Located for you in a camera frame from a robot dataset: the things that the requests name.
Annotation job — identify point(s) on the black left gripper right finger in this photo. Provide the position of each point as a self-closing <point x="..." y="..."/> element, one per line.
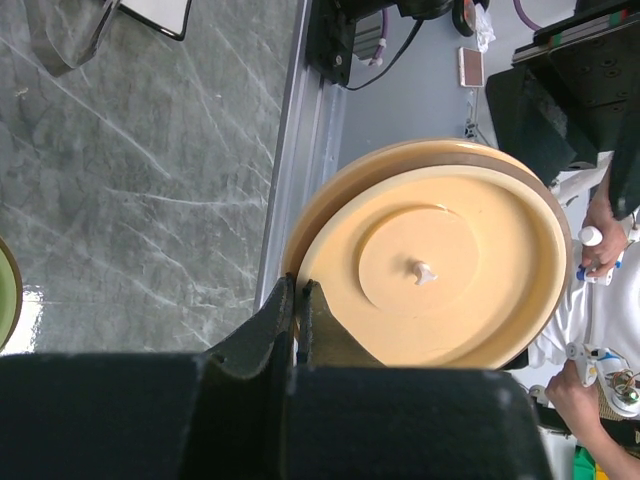
<point x="350" y="418"/>

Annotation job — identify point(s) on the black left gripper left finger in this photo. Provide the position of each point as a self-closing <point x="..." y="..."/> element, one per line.
<point x="216" y="414"/>

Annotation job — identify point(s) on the beige round lunch box lid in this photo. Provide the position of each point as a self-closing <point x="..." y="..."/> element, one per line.
<point x="431" y="253"/>

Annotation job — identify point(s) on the green round lunch box lid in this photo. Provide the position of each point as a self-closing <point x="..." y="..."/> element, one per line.
<point x="11" y="294"/>

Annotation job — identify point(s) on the metal serving tongs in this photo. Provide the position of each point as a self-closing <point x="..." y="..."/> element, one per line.
<point x="65" y="35"/>

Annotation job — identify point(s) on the brown card box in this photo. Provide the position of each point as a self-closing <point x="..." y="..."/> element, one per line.
<point x="471" y="68"/>

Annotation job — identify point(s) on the person's hand lower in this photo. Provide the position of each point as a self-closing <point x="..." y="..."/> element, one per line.
<point x="577" y="405"/>

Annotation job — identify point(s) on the person's hand upper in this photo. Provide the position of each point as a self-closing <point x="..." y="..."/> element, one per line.
<point x="601" y="258"/>

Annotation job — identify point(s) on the white square plate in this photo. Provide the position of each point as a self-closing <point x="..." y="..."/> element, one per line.
<point x="168" y="17"/>

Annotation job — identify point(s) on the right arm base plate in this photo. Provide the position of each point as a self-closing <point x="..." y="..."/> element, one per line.
<point x="341" y="32"/>

